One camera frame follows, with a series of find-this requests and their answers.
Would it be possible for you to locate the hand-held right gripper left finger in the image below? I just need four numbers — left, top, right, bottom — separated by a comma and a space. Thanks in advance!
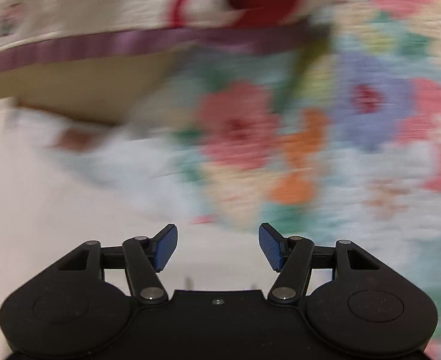
58, 224, 179, 304

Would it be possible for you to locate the white red bear quilt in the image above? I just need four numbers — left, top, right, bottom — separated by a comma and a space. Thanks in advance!
0, 0, 356, 128

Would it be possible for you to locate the colourful floral quilt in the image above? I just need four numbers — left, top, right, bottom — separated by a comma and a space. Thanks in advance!
168, 0, 441, 360

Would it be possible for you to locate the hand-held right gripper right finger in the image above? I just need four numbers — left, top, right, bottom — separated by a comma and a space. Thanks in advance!
258, 223, 382, 304

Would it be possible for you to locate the cream waffle-knit garment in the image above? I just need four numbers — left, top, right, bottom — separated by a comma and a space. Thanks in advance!
0, 97, 281, 360

